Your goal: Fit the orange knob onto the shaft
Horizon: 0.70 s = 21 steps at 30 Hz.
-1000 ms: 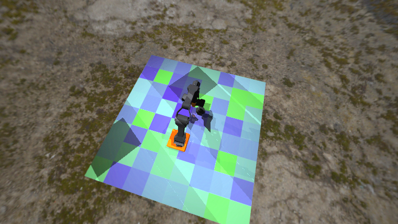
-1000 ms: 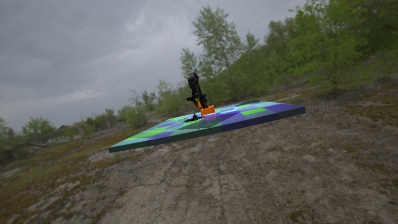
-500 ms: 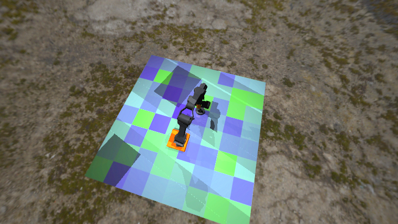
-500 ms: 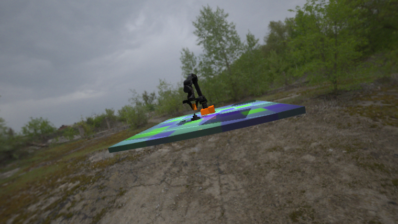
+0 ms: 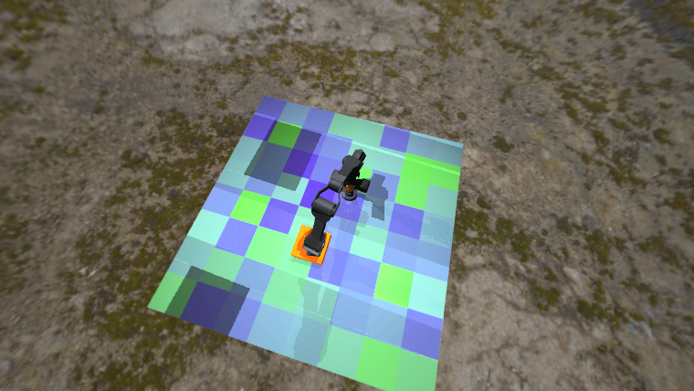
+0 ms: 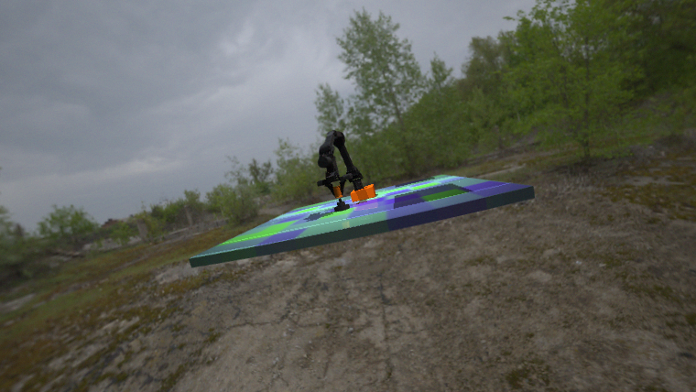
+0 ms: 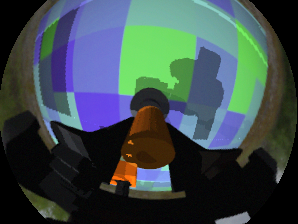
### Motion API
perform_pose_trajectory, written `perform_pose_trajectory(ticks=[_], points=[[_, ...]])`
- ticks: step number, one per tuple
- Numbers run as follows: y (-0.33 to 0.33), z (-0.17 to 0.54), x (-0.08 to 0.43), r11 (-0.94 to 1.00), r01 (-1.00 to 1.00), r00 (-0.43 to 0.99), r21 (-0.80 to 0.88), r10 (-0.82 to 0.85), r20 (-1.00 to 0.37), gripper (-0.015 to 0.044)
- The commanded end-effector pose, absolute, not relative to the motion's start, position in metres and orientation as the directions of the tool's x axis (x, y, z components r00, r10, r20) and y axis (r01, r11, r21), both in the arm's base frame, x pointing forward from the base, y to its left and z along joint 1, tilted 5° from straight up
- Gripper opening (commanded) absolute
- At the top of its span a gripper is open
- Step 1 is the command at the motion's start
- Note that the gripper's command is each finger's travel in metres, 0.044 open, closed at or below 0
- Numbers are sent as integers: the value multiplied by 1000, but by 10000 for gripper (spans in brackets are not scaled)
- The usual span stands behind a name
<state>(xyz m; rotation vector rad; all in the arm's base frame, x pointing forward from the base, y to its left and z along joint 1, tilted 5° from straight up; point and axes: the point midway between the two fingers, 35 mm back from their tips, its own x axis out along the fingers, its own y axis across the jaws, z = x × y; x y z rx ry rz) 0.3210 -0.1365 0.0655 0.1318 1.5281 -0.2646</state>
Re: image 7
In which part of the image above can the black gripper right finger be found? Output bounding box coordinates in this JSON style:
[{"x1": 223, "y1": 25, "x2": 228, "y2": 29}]
[{"x1": 166, "y1": 121, "x2": 242, "y2": 193}]

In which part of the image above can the orange tapered knob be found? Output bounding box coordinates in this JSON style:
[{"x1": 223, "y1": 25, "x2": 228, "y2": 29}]
[{"x1": 121, "y1": 107, "x2": 176, "y2": 169}]

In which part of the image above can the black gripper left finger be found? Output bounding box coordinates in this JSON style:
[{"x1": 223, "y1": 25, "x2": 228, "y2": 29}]
[{"x1": 51, "y1": 117, "x2": 136, "y2": 185}]

